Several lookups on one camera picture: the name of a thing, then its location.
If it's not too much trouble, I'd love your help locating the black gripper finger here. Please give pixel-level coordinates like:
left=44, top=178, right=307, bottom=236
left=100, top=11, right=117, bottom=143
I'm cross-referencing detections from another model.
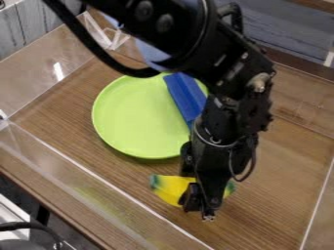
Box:
left=179, top=183, right=200, bottom=212

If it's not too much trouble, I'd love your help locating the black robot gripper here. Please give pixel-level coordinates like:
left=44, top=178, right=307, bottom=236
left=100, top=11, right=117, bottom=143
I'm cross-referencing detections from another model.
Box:
left=181, top=58, right=275, bottom=222

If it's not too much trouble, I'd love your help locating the yellow toy banana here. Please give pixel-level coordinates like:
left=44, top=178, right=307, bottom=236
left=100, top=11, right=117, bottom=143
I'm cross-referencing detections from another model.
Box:
left=148, top=173, right=237, bottom=208

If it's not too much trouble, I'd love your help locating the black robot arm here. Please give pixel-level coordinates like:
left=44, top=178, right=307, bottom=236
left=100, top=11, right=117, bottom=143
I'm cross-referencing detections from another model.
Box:
left=41, top=0, right=276, bottom=221

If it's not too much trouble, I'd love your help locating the green round plate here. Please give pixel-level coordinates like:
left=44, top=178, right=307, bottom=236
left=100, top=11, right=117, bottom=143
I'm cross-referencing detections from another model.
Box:
left=89, top=71, right=209, bottom=160

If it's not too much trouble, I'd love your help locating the blue star-shaped block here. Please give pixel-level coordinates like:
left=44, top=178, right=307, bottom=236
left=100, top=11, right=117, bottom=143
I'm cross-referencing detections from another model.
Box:
left=163, top=73, right=205, bottom=128

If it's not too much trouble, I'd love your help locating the clear acrylic tray wall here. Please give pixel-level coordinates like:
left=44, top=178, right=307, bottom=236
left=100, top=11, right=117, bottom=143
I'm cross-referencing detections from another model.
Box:
left=0, top=118, right=213, bottom=250

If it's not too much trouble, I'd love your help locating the black cable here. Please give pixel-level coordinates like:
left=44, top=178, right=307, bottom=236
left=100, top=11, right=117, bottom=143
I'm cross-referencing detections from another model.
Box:
left=0, top=222, right=64, bottom=250

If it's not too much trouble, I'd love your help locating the clear acrylic corner bracket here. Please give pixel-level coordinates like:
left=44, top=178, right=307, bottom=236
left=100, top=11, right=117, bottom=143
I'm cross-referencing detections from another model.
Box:
left=82, top=12, right=131, bottom=51

